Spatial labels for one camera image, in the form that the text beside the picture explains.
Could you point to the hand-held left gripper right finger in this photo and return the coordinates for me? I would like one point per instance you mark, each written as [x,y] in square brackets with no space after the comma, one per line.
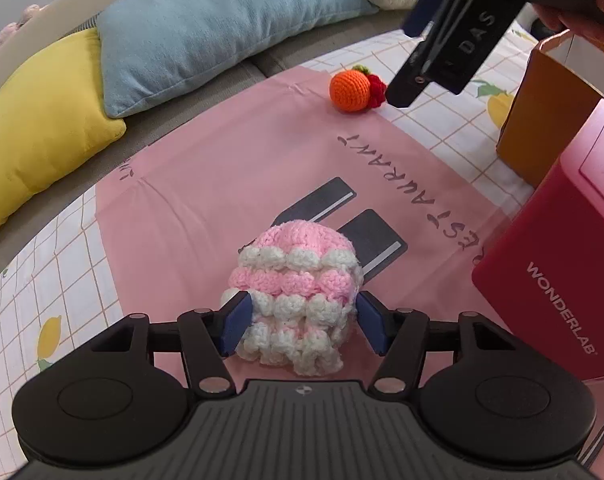
[372,322]

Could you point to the beige sofa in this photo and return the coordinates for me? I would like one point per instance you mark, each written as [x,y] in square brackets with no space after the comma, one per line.
[182,115]

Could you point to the red crochet strawberry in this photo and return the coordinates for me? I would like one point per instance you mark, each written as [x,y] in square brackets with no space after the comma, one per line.
[377,87]

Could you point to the pink and white crochet hat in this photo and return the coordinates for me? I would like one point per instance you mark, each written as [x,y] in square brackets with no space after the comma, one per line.
[297,280]

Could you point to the orange crochet ball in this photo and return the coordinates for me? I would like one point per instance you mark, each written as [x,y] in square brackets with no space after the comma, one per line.
[347,91]

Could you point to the orange paper bag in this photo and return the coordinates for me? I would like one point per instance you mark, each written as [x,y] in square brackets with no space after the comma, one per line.
[537,125]

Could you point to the pink plush cushion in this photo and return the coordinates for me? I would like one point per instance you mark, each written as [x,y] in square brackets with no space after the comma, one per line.
[7,30]

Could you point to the yellow pillow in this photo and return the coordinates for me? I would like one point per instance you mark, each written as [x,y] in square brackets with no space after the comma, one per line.
[37,135]

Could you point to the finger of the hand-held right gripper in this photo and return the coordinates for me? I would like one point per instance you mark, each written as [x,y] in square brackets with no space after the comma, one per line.
[422,10]
[407,85]

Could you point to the pink printed cloth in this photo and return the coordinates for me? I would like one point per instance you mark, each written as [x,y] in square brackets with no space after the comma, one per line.
[207,210]

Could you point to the light blue pillow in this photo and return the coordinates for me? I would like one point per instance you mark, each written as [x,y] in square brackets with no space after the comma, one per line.
[222,25]

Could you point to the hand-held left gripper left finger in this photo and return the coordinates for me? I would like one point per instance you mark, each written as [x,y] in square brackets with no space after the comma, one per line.
[234,322]

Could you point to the lemon print grid blanket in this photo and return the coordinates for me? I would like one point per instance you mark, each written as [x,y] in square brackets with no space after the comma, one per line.
[32,285]

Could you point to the red box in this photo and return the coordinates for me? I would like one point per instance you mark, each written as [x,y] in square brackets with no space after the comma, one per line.
[557,240]

